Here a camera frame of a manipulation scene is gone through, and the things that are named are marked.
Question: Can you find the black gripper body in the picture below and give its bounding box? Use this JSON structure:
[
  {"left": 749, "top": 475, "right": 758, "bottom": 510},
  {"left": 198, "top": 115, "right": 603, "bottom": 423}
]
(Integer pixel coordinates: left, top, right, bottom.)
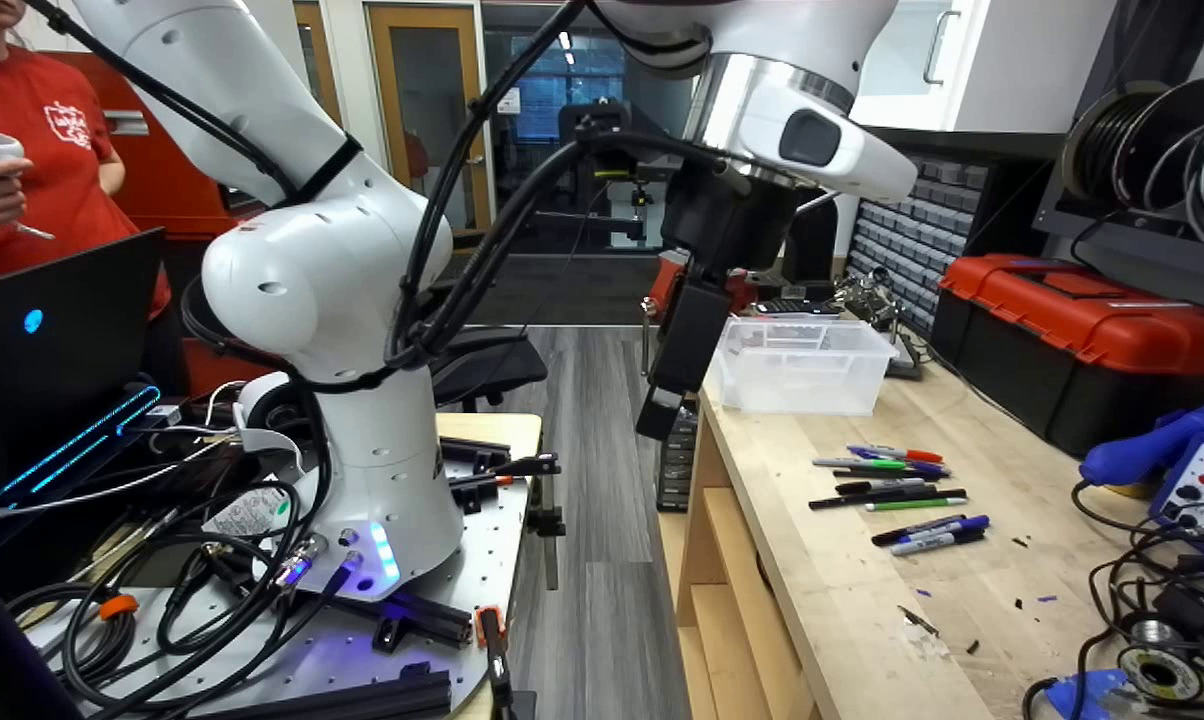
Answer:
[{"left": 661, "top": 162, "right": 799, "bottom": 293}]

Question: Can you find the long black pen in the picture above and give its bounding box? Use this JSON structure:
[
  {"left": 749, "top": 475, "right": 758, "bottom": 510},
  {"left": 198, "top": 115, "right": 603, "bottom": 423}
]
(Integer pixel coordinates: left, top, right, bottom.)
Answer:
[{"left": 803, "top": 485, "right": 973, "bottom": 518}]

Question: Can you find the clear plastic container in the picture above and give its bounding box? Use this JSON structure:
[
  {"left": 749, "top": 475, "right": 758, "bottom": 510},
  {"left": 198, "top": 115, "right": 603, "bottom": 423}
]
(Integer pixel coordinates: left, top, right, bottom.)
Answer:
[{"left": 703, "top": 311, "right": 901, "bottom": 419}]

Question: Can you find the green pen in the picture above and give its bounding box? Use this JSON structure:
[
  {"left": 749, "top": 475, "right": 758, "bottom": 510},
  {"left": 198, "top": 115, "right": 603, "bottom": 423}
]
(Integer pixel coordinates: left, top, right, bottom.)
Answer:
[{"left": 864, "top": 492, "right": 967, "bottom": 519}]

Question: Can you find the black power strip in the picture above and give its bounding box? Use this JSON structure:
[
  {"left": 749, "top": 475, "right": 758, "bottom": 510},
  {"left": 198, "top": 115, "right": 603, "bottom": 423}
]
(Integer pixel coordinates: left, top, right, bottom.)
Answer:
[{"left": 653, "top": 397, "right": 699, "bottom": 519}]

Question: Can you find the red bench vise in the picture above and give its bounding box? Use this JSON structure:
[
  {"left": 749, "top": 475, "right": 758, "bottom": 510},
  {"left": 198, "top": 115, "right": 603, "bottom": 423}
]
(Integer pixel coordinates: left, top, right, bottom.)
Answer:
[{"left": 641, "top": 244, "right": 767, "bottom": 328}]

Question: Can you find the black office chair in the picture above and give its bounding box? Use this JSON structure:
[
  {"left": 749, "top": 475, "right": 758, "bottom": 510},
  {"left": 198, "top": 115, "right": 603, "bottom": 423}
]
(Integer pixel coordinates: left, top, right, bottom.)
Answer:
[{"left": 423, "top": 323, "right": 550, "bottom": 413}]

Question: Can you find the small parts drawer cabinet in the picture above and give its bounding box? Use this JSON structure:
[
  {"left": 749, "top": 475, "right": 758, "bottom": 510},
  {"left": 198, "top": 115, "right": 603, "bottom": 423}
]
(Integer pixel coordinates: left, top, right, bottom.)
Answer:
[{"left": 842, "top": 151, "right": 990, "bottom": 340}]

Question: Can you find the wooden workbench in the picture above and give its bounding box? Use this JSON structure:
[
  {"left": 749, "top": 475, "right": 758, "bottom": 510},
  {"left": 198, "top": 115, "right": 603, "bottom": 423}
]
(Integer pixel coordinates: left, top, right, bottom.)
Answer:
[{"left": 653, "top": 315, "right": 1204, "bottom": 720}]

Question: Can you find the metal clamp tool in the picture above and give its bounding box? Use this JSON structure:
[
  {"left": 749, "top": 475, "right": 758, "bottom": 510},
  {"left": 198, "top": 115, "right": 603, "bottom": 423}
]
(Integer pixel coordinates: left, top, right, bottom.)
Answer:
[{"left": 842, "top": 273, "right": 930, "bottom": 386}]

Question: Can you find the grey perforated mounting plate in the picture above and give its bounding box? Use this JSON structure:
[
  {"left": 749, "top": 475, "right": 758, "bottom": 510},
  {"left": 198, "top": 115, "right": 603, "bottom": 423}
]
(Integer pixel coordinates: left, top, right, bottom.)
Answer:
[{"left": 25, "top": 407, "right": 550, "bottom": 720}]

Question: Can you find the marker with red cap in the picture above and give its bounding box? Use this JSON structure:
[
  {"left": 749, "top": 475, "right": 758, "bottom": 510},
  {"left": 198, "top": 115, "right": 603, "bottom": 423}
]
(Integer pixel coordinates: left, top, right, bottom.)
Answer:
[{"left": 842, "top": 445, "right": 947, "bottom": 472}]

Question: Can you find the dark marker purple end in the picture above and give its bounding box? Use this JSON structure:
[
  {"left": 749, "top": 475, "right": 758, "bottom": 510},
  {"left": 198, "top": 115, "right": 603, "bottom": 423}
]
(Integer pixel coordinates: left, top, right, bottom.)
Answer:
[{"left": 831, "top": 461, "right": 954, "bottom": 485}]

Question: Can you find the black marker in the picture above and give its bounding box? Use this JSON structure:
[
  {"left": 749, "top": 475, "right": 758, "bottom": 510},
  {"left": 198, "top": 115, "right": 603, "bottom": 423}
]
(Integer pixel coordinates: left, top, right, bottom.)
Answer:
[{"left": 866, "top": 513, "right": 959, "bottom": 548}]

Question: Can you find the grey marker blue cap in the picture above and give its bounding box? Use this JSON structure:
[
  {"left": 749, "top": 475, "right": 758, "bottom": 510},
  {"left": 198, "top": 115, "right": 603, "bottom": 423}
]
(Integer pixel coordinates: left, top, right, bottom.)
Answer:
[{"left": 889, "top": 513, "right": 995, "bottom": 559}]

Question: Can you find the red and black toolbox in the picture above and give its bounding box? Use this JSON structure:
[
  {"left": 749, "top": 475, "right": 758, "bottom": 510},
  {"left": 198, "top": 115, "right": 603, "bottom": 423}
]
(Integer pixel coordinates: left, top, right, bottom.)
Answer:
[{"left": 928, "top": 252, "right": 1204, "bottom": 461}]

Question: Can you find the black spool shelf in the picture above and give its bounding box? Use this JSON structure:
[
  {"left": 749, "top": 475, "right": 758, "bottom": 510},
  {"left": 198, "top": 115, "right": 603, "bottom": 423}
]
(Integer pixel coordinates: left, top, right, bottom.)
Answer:
[{"left": 1036, "top": 199, "right": 1204, "bottom": 320}]

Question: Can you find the black aluminium extrusion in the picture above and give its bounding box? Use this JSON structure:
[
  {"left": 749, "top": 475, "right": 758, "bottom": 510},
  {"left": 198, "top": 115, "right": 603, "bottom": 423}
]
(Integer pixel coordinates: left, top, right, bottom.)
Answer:
[{"left": 194, "top": 662, "right": 459, "bottom": 720}]

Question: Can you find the blue soldering station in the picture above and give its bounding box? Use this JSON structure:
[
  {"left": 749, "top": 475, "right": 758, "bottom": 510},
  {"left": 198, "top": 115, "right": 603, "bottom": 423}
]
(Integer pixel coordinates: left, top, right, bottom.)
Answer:
[{"left": 1074, "top": 400, "right": 1204, "bottom": 552}]

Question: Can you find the red tool cabinet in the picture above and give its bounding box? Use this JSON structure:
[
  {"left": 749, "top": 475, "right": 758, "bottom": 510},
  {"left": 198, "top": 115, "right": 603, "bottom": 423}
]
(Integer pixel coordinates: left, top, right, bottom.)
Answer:
[{"left": 73, "top": 53, "right": 249, "bottom": 247}]

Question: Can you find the round metal reel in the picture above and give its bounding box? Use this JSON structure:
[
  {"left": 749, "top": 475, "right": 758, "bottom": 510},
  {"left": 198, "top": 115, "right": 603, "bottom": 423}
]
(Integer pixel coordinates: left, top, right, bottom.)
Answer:
[{"left": 1111, "top": 635, "right": 1204, "bottom": 707}]

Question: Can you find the black laptop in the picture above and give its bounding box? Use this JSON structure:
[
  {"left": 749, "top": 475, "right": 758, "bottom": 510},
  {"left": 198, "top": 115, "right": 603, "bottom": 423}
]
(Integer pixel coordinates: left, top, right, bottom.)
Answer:
[{"left": 0, "top": 230, "right": 173, "bottom": 452}]

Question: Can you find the person in red shirt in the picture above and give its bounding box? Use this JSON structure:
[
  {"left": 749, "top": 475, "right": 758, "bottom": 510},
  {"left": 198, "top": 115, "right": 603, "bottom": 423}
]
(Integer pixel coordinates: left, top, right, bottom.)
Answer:
[{"left": 0, "top": 0, "right": 132, "bottom": 293}]

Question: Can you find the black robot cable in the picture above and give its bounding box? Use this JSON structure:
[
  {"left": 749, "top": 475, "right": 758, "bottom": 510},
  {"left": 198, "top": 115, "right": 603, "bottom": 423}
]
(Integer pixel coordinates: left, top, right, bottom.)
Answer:
[{"left": 384, "top": 0, "right": 763, "bottom": 386}]

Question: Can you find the white wall cabinet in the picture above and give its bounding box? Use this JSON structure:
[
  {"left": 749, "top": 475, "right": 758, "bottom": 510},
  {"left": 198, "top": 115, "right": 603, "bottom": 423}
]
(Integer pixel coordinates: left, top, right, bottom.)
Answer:
[{"left": 848, "top": 0, "right": 1124, "bottom": 137}]

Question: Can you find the black clamp bracket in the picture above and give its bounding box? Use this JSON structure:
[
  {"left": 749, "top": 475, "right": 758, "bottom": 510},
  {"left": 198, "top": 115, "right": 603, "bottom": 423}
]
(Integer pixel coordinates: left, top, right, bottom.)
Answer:
[{"left": 368, "top": 588, "right": 479, "bottom": 662}]

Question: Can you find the wooden door frame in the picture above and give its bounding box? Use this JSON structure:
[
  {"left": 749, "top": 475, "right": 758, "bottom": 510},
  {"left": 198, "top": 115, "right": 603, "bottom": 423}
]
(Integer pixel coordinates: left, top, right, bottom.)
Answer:
[{"left": 364, "top": 0, "right": 500, "bottom": 247}]

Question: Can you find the black cable tangle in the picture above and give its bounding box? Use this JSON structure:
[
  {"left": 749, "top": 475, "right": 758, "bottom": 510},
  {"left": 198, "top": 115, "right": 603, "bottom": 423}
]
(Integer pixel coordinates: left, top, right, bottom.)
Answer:
[{"left": 1018, "top": 475, "right": 1204, "bottom": 720}]

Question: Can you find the black floor cable bundle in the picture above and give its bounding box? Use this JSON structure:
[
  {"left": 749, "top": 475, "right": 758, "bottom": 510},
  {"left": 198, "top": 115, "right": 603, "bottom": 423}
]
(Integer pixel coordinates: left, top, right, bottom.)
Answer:
[{"left": 3, "top": 455, "right": 364, "bottom": 720}]

